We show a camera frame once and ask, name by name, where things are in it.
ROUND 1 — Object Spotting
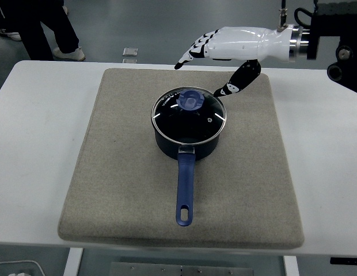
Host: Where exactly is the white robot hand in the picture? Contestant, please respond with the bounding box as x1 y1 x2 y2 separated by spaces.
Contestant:
174 26 293 99

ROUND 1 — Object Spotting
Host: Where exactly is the beige fabric mat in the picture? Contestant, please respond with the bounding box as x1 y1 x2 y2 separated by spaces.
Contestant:
57 68 305 250

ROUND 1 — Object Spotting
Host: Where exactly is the black flat bar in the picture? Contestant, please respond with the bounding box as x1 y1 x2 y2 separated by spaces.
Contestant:
330 257 357 265

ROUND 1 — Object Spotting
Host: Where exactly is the white rounded tray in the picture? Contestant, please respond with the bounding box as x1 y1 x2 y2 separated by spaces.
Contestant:
0 260 44 276

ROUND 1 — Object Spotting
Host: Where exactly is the glass lid with blue knob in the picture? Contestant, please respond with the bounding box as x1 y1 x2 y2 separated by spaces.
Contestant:
151 86 227 144

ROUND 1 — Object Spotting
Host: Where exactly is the grey metal plate with screws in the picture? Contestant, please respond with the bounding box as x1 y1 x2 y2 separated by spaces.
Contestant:
109 261 254 276

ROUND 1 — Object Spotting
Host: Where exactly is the dark pot with blue handle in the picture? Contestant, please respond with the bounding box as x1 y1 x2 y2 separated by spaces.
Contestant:
151 114 225 228

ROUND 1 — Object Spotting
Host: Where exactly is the white table leg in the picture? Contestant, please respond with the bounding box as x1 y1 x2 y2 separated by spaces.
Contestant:
283 255 300 276
63 247 84 276

